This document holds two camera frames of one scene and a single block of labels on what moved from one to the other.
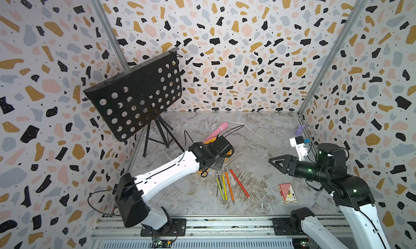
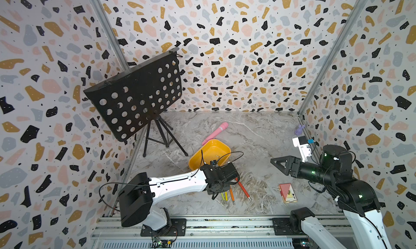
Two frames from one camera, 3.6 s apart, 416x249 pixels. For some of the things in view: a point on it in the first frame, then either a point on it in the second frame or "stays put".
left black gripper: [221, 161] to [216, 192]
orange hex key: [229, 185] stays put
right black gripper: [290, 162] stays put
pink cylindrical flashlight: [216, 131] stays put
